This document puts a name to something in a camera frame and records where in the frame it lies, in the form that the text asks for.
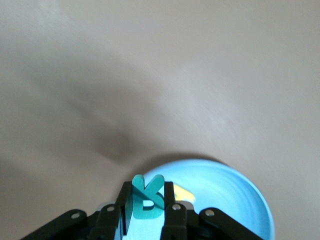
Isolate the blue plate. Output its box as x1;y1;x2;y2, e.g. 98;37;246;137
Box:
119;159;276;240

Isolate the teal foam letter R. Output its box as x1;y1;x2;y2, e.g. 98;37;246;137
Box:
131;174;166;220

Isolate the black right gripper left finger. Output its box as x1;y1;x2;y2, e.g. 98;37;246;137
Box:
21;181;133;240

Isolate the brown table cover sheet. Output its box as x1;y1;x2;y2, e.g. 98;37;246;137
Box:
0;0;320;240

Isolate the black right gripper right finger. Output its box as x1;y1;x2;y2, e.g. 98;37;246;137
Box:
159;181;261;240

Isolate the yellow foam letter H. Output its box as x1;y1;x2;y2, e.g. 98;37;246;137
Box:
174;184;196;202

